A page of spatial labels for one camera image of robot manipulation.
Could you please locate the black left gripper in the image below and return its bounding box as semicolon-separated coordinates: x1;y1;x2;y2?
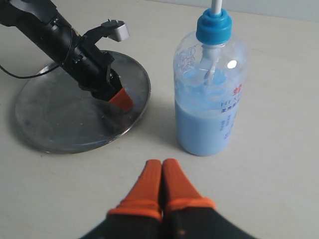
34;14;134;112

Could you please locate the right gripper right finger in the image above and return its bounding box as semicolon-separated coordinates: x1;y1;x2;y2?
160;158;254;239

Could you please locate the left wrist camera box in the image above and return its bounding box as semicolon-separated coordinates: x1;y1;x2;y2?
101;19;130;42

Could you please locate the blue soap pump bottle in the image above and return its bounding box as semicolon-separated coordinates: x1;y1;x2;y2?
173;0;248;156

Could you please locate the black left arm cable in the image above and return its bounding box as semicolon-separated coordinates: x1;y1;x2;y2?
0;65;62;79

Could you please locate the round stainless steel plate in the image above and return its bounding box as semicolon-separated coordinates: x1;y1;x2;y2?
12;51;151;154

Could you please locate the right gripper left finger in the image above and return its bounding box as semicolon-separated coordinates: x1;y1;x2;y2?
82;159;162;239

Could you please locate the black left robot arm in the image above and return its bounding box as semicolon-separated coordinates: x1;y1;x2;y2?
0;0;134;112

